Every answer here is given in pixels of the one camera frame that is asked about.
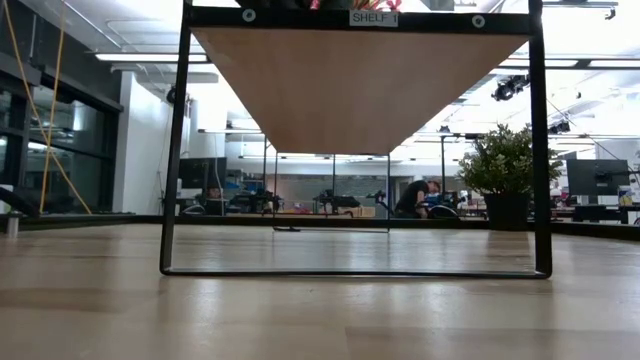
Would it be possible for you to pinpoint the black table frame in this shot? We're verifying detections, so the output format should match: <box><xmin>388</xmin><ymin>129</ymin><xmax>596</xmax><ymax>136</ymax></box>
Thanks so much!
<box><xmin>0</xmin><ymin>212</ymin><xmax>640</xmax><ymax>242</ymax></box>

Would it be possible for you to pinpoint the small grey post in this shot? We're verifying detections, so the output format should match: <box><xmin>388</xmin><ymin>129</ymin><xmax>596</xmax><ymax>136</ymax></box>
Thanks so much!
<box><xmin>5</xmin><ymin>210</ymin><xmax>21</xmax><ymax>240</ymax></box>

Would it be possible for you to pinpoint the black slanted bar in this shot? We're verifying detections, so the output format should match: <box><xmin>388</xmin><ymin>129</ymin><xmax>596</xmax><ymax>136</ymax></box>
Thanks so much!
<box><xmin>0</xmin><ymin>184</ymin><xmax>42</xmax><ymax>219</ymax></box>

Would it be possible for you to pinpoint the black computer monitor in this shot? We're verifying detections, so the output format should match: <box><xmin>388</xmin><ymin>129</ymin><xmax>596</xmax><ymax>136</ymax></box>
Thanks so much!
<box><xmin>178</xmin><ymin>156</ymin><xmax>229</xmax><ymax>190</ymax></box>
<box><xmin>566</xmin><ymin>158</ymin><xmax>631</xmax><ymax>197</ymax></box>

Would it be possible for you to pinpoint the wooden board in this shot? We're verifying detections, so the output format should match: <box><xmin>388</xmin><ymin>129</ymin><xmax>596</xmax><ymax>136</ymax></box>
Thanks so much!
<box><xmin>158</xmin><ymin>0</ymin><xmax>555</xmax><ymax>281</ymax></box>

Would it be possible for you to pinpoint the black hanging spot fixture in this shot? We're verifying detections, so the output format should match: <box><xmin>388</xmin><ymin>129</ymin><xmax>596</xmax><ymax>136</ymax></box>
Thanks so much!
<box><xmin>492</xmin><ymin>73</ymin><xmax>531</xmax><ymax>103</ymax></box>

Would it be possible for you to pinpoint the long yellow cable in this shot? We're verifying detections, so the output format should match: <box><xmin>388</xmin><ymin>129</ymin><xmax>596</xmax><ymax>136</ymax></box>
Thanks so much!
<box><xmin>2</xmin><ymin>0</ymin><xmax>94</xmax><ymax>216</ymax></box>

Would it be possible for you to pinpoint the potted green plant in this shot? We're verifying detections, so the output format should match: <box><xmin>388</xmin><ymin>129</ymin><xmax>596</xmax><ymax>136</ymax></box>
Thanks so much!
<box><xmin>457</xmin><ymin>123</ymin><xmax>564</xmax><ymax>232</ymax></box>

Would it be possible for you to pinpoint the ceiling light strip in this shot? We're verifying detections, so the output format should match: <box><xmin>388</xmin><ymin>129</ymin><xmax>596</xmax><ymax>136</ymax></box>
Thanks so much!
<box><xmin>94</xmin><ymin>52</ymin><xmax>209</xmax><ymax>64</ymax></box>

